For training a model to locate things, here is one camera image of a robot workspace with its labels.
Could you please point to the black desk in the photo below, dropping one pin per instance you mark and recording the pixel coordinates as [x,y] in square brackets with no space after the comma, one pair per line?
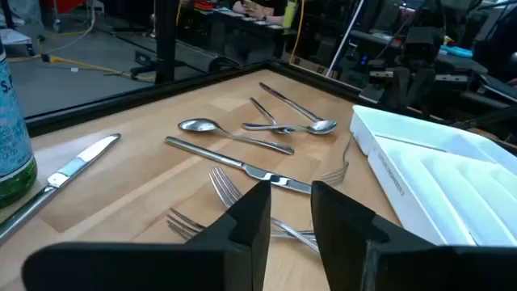
[242,36]

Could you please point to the white rod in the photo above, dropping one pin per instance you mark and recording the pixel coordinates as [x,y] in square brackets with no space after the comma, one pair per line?
[343,40]

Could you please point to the silver table knife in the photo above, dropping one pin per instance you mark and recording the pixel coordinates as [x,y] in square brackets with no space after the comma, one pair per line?
[210,153]
[64,174]

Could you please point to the silver fork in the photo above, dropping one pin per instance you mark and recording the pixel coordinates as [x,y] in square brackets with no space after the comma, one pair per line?
[337,177]
[183,226]
[226,190]

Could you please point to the green glass water bottle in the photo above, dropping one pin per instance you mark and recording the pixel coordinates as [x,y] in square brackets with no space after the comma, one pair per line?
[14,141]

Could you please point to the white plastic cutlery tray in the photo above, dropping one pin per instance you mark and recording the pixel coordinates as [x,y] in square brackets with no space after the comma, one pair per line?
[404,129]

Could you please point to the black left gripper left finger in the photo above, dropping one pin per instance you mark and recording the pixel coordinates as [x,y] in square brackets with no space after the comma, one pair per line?
[161,266]

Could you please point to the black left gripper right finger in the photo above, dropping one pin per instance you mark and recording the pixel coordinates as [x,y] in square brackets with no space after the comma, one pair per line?
[404,266]

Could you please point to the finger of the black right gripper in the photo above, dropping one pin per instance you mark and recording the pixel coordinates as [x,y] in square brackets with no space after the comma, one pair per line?
[399,87]
[423,91]

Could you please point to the black metal post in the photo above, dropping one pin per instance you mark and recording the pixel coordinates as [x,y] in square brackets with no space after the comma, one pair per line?
[166,40]

